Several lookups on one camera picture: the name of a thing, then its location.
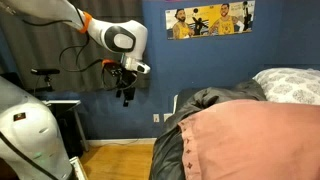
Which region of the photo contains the white baseboard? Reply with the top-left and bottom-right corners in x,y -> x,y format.
86,137 -> 158,148

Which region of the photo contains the basketball players poster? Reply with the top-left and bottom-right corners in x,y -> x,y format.
165,0 -> 256,41

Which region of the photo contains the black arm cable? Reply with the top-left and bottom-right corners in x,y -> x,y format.
0,131 -> 51,180

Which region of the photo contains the white framed panel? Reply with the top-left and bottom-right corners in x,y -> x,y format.
69,155 -> 88,180

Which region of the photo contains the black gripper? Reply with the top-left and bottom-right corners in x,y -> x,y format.
115,70 -> 138,108

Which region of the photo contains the black side table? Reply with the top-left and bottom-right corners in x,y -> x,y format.
41,99 -> 90,153

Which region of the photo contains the blank white wall plate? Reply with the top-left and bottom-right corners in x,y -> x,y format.
163,112 -> 174,123

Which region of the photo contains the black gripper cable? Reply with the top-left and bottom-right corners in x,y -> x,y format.
58,31 -> 105,73

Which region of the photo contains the black camera on stand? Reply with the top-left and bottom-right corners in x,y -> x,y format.
30,68 -> 61,93

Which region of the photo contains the pink pillow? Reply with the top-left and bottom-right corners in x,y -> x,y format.
177,98 -> 320,180

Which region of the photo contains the white bed frame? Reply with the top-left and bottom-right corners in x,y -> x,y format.
172,94 -> 180,114

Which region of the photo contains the white grey patterned pillow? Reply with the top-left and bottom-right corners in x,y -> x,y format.
252,67 -> 320,106

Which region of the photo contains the black mattress sheet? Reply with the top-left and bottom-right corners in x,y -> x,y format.
175,87 -> 208,111

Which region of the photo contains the dark grey duvet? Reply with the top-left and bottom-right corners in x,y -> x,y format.
148,79 -> 268,180

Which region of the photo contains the dark grey curtain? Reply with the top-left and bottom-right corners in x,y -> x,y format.
0,0 -> 151,94

